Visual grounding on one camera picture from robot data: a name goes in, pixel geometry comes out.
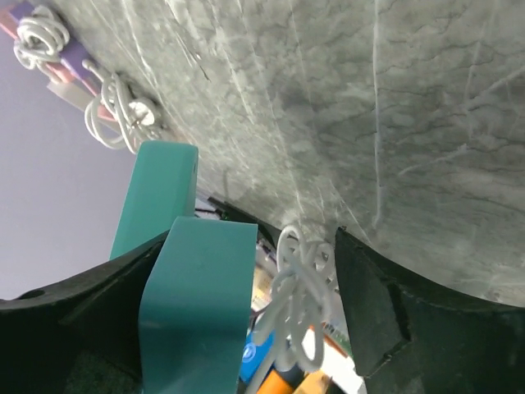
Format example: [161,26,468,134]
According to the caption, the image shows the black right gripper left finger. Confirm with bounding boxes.
[1,233,167,394]

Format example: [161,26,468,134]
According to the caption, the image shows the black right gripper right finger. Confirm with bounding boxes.
[335,227,524,393]

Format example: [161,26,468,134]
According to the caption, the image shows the teal triangular socket adapter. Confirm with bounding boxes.
[138,217,258,394]

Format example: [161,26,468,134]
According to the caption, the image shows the white cable of teal strip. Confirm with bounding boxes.
[245,224,337,394]

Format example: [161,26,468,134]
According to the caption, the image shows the teal USB power strip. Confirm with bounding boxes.
[110,140,199,259]

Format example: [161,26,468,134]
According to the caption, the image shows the white USB power strip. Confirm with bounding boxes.
[47,81,94,111]

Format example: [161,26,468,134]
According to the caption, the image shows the purple USB power strip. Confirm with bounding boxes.
[10,2,99,89]

